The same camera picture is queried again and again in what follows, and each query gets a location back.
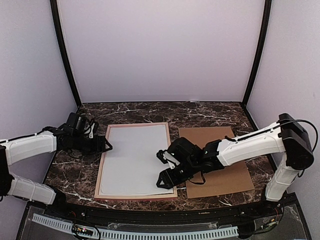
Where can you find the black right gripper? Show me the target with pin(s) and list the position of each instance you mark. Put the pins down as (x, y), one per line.
(166, 175)

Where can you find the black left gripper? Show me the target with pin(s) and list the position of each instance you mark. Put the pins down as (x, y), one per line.
(99, 146)

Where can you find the light wooden picture frame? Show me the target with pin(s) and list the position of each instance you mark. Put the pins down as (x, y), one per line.
(100, 175)

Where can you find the red sunset photo print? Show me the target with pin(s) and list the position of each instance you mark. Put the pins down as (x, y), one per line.
(132, 160)

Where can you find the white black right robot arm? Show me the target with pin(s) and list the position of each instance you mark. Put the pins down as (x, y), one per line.
(286, 137)

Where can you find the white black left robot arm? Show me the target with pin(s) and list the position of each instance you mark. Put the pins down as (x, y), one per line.
(48, 140)

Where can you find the brown cardboard backing board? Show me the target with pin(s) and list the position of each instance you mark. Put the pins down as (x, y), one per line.
(232, 179)

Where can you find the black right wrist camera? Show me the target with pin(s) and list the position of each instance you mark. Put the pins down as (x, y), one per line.
(180, 152)

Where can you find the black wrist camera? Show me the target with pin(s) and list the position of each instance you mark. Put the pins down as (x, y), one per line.
(180, 152)
(78, 125)

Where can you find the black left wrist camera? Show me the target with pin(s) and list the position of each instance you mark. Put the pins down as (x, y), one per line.
(78, 125)

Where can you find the black table edge rail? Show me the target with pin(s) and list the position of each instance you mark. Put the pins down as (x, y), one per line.
(255, 219)

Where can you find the grey slotted cable duct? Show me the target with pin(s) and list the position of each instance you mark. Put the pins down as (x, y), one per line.
(119, 231)

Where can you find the black corner post right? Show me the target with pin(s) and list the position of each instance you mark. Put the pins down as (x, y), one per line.
(258, 53)

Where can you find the black corner post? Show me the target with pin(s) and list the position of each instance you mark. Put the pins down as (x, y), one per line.
(63, 52)
(258, 53)

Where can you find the black corner post left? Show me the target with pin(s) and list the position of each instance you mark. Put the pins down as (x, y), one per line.
(63, 52)

